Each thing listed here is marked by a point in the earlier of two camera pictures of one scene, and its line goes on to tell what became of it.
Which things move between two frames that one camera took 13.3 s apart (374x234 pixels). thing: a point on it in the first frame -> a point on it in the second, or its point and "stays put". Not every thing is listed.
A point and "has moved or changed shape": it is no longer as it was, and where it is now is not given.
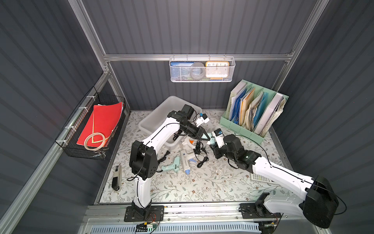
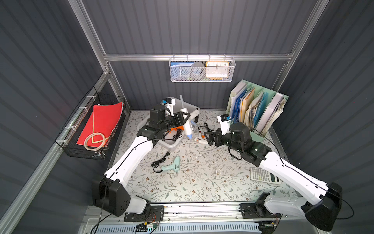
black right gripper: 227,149 -> 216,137
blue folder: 235,115 stays put
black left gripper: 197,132 -> 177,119
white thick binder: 269,113 stays put
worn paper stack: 278,112 stays put
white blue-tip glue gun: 186,158 has moved or changed shape
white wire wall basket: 202,69 stays put
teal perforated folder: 260,108 stays put
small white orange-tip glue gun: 190,146 has moved or changed shape
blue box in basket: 180,71 stays put
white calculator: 254,176 stays put
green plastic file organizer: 251,109 stays put
